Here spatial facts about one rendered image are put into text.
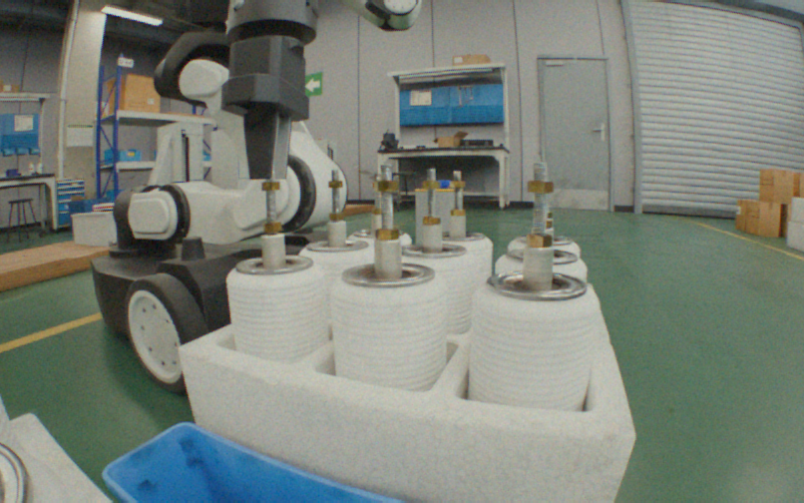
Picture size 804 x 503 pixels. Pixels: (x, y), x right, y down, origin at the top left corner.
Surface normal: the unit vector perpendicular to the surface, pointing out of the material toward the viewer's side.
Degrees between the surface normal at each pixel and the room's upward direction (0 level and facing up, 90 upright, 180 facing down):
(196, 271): 46
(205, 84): 90
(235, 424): 90
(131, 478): 88
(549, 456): 90
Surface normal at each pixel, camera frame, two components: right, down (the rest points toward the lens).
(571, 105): -0.36, 0.17
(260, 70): -0.04, 0.17
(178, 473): 0.93, 0.01
